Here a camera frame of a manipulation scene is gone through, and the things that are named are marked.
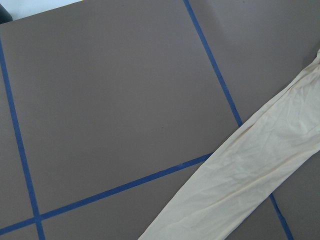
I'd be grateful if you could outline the cream yellow long-sleeve shirt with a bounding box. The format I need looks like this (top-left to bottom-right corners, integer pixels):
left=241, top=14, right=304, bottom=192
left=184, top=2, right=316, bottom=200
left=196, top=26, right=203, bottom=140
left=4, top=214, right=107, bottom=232
left=141, top=57, right=320, bottom=240

